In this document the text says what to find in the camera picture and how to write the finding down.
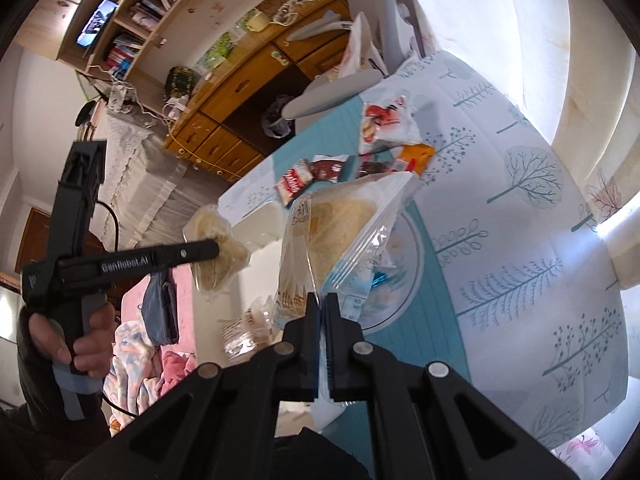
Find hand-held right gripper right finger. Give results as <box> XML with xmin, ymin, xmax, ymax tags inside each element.
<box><xmin>323</xmin><ymin>293</ymin><xmax>576</xmax><ymax>480</ymax></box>

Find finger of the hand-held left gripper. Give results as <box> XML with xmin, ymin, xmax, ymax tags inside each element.
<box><xmin>152</xmin><ymin>238</ymin><xmax>221</xmax><ymax>272</ymax></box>

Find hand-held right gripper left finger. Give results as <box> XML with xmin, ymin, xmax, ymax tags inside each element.
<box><xmin>62</xmin><ymin>292</ymin><xmax>321</xmax><ymax>480</ymax></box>

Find round bread packet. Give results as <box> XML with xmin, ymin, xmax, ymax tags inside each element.
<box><xmin>182</xmin><ymin>205</ymin><xmax>251</xmax><ymax>294</ymax></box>

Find large bread packet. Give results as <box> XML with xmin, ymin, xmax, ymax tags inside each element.
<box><xmin>272</xmin><ymin>170</ymin><xmax>422</xmax><ymax>332</ymax></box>

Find dark red snack packet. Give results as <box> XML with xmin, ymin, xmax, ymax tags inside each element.
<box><xmin>308</xmin><ymin>155</ymin><xmax>349</xmax><ymax>181</ymax></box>

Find apple print snack packet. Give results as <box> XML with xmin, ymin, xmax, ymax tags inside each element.
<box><xmin>359</xmin><ymin>97</ymin><xmax>424</xmax><ymax>157</ymax></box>

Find person's left forearm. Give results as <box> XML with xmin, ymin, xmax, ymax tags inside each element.
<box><xmin>0</xmin><ymin>305</ymin><xmax>112</xmax><ymax>480</ymax></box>

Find person's left hand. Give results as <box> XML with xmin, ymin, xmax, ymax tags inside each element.
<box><xmin>27</xmin><ymin>304</ymin><xmax>118</xmax><ymax>379</ymax></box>

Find brown wooden door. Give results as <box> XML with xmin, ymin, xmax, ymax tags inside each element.
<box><xmin>15</xmin><ymin>207</ymin><xmax>57</xmax><ymax>291</ymax></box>

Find blue jeans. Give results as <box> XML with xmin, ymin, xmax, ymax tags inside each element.
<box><xmin>140</xmin><ymin>270</ymin><xmax>181</xmax><ymax>346</ymax></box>

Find pink blanket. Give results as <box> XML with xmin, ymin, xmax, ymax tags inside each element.
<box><xmin>120</xmin><ymin>260</ymin><xmax>201</xmax><ymax>361</ymax></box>

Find pale cracker packet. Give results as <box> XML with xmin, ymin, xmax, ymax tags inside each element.
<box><xmin>220</xmin><ymin>297</ymin><xmax>282</xmax><ymax>367</ymax></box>

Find white text-printed packet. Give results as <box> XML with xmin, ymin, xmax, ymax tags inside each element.
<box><xmin>345</xmin><ymin>260</ymin><xmax>417</xmax><ymax>332</ymax></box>

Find lace piano cover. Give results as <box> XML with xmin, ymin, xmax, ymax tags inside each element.
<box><xmin>80</xmin><ymin>105</ymin><xmax>242</xmax><ymax>261</ymax></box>

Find pastel printed blanket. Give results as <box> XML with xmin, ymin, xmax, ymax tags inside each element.
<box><xmin>107</xmin><ymin>322</ymin><xmax>166</xmax><ymax>412</ymax></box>

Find pink garment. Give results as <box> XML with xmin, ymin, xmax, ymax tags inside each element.
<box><xmin>160</xmin><ymin>350</ymin><xmax>199</xmax><ymax>397</ymax></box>

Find red white small packet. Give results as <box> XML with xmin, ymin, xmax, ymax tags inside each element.
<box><xmin>274</xmin><ymin>158</ymin><xmax>314</xmax><ymax>207</ymax></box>

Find trash bin with bag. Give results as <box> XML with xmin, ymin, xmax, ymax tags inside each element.
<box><xmin>261</xmin><ymin>94</ymin><xmax>297</xmax><ymax>139</ymax></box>

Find dark patterned bag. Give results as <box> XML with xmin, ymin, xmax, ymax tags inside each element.
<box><xmin>164</xmin><ymin>66</ymin><xmax>195</xmax><ymax>101</ymax></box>

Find wooden desk with hutch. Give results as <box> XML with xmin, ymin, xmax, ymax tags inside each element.
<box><xmin>57</xmin><ymin>0</ymin><xmax>354</xmax><ymax>184</ymax></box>

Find dark brown snack packet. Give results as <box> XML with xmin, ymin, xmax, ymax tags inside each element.
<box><xmin>355</xmin><ymin>157</ymin><xmax>396</xmax><ymax>176</ymax></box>

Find green packets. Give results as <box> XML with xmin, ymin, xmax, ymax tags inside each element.
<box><xmin>197</xmin><ymin>30</ymin><xmax>251</xmax><ymax>69</ymax></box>

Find orange nut snack packet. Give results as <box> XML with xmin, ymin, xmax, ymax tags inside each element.
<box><xmin>392</xmin><ymin>143</ymin><xmax>435</xmax><ymax>176</ymax></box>

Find wooden bookshelf with books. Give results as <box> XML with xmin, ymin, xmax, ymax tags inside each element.
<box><xmin>102</xmin><ymin>0</ymin><xmax>196</xmax><ymax>81</ymax></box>

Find grey office chair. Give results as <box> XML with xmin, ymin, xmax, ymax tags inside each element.
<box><xmin>282</xmin><ymin>0</ymin><xmax>426</xmax><ymax>122</ymax></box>

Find small screen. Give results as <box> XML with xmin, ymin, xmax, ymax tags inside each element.
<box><xmin>75</xmin><ymin>0</ymin><xmax>120</xmax><ymax>49</ymax></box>

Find white plastic bag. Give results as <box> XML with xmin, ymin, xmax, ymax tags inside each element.
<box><xmin>327</xmin><ymin>10</ymin><xmax>389</xmax><ymax>82</ymax></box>

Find leaf print curtain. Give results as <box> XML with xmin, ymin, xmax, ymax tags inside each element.
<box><xmin>390</xmin><ymin>0</ymin><xmax>640</xmax><ymax>480</ymax></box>

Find black cable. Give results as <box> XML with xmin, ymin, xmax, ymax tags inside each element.
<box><xmin>95</xmin><ymin>200</ymin><xmax>141</xmax><ymax>418</ymax></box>

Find white cord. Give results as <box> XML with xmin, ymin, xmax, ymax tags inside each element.
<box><xmin>270</xmin><ymin>0</ymin><xmax>326</xmax><ymax>28</ymax></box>

